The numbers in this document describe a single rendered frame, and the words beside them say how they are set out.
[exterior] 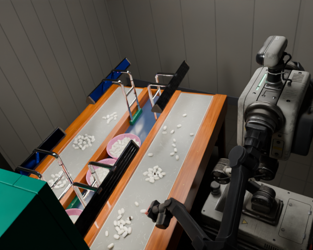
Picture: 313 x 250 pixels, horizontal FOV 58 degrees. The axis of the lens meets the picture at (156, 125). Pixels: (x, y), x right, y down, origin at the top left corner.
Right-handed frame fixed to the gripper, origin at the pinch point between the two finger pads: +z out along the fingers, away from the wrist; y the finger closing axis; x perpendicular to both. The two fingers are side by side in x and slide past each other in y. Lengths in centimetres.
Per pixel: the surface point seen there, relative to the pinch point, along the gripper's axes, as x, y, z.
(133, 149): -27.0, -25.1, -1.9
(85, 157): -37, -36, 63
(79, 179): -32, -15, 53
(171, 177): 8.6, -36.4, 8.7
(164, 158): 2, -51, 17
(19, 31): -157, -116, 107
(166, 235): 15.0, 3.9, -3.0
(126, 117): -32, -85, 53
